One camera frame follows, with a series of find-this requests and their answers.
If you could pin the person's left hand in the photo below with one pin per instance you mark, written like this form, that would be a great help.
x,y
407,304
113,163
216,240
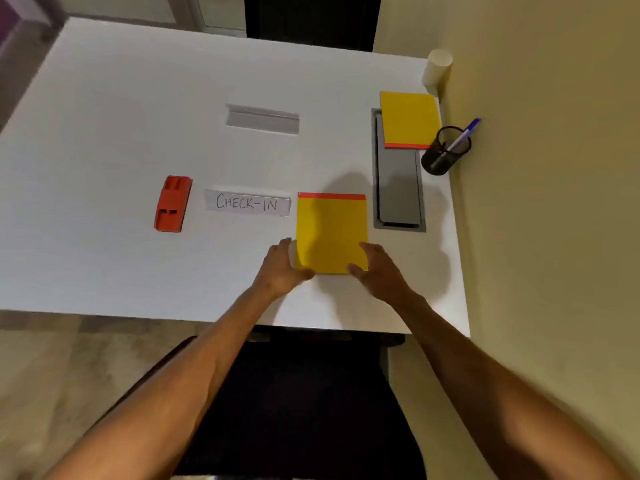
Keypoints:
x,y
276,269

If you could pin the person's right hand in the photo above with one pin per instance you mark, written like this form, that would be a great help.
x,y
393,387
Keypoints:
x,y
382,274

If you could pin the person's right thumb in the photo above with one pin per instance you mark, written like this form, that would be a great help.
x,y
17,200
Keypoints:
x,y
357,269

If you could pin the person's left thumb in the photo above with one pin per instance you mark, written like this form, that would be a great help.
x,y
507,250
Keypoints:
x,y
302,274

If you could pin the yellow notepad with red strip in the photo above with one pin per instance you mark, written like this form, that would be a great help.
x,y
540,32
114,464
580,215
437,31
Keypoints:
x,y
409,119
331,232

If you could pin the person's right forearm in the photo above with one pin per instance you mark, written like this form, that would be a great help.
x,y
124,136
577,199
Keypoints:
x,y
495,389

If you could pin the person's left forearm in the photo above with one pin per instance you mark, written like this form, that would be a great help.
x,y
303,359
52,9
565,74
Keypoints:
x,y
170,389

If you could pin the white handwritten paper label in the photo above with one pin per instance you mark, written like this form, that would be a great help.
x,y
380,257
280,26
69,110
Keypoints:
x,y
247,202

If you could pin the black office chair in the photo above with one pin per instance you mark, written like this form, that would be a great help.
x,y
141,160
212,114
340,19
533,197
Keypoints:
x,y
300,409

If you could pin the black mesh pen cup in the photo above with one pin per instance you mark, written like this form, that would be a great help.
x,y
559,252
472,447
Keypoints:
x,y
445,152

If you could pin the orange stapler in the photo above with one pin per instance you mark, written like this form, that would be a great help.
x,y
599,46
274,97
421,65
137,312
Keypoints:
x,y
173,203

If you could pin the clear acrylic sign holder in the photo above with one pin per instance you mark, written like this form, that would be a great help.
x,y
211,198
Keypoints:
x,y
262,118

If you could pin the blue and white pen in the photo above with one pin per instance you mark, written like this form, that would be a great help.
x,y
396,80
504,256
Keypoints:
x,y
460,139

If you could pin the cream cylinder candle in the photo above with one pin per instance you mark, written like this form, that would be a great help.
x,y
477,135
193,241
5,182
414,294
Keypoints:
x,y
437,72

